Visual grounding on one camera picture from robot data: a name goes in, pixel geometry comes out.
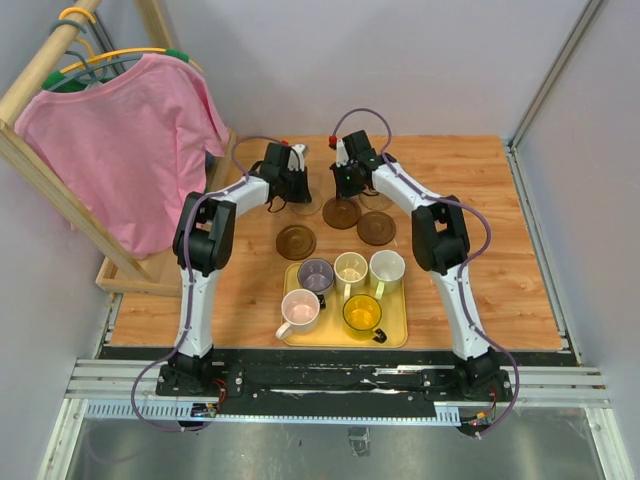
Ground woven rattan coaster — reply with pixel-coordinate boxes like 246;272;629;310
289;200;322;216
359;193;393;211

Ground brown ceramic coaster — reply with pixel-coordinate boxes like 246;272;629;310
356;211;396;246
276;225;316;261
322;198;361;230

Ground white green-handled mug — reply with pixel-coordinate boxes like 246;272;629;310
369;250;406;300

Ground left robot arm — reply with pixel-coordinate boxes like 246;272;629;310
156;142;312;396

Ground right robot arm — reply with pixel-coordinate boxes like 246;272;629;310
329;130;519;401

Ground purple glass mug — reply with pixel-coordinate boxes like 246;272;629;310
297;258;334;295

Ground cream ceramic mug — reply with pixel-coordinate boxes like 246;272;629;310
334;252;368;302

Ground pink ceramic mug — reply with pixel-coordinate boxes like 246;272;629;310
275;289;321;340

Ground yellow glass mug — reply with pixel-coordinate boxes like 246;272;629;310
342;294;387;344

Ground pink t-shirt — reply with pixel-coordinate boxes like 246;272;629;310
14;54;229;259

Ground grey-blue clothes hanger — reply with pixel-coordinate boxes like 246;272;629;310
41;49;141;91

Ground yellow clothes hanger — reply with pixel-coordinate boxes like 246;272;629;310
61;0;181;73

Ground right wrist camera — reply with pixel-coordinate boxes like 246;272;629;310
329;135;349;168

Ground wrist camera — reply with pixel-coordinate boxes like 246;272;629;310
288;143;309;172
329;135;349;168

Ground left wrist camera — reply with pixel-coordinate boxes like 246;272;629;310
288;143;309;172

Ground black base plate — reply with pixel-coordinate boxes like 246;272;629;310
156;349;515;417

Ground grey slotted cable duct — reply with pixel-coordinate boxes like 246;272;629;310
85;400;462;427

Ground aluminium corner post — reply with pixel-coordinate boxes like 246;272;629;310
505;0;608;151

